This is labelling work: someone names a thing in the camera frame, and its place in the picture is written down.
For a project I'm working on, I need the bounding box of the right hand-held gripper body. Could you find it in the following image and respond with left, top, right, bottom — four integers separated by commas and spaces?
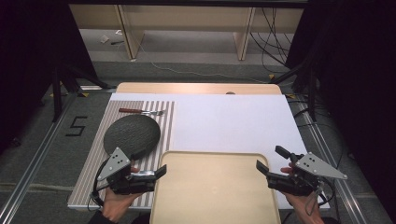
266, 151, 348, 198

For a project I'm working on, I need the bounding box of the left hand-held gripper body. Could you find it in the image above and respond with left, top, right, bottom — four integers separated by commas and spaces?
96, 147, 157, 196

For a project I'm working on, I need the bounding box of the dark grey oval plate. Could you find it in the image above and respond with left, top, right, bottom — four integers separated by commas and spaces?
103, 114, 162, 157

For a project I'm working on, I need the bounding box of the brown-handled metal fork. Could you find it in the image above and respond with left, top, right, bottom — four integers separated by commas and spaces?
118, 107, 166, 117

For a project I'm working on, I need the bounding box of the beige plastic tray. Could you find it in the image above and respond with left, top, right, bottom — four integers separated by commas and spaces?
148, 150, 283, 224

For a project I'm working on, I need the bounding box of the person's right hand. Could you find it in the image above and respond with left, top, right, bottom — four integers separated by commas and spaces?
279, 166, 325, 224

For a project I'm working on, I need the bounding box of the person's left hand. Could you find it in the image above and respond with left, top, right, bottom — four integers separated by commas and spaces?
101, 166, 143, 224

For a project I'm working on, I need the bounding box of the striped placemat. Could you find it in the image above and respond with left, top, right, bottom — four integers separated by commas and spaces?
67, 99, 177, 210

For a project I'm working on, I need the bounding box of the white board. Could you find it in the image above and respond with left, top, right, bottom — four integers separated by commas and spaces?
109, 91, 331, 210

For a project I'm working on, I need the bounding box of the black metal stand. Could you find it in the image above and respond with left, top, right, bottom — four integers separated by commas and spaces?
49, 62, 117, 123
273, 57, 319, 123

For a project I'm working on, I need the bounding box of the light wooden table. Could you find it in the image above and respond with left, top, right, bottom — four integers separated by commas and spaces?
115, 81, 283, 96

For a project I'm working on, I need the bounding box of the black curtain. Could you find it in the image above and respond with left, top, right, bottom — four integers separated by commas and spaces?
0, 0, 98, 155
284, 0, 396, 222

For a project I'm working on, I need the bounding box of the light wooden desk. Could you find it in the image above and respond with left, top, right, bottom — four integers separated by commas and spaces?
68, 4, 304, 62

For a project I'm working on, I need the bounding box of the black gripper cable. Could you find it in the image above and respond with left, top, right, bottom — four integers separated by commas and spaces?
305, 177, 336, 217
88, 158, 110, 208

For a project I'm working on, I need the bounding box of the metal floor rail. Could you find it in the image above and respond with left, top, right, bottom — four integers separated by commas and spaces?
0, 92, 79, 224
288, 92, 369, 224

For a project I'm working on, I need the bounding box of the black floor cable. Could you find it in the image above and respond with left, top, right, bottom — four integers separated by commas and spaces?
288, 98, 328, 129

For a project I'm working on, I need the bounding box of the bundle of black cables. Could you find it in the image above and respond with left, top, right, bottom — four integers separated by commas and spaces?
249, 7, 297, 75

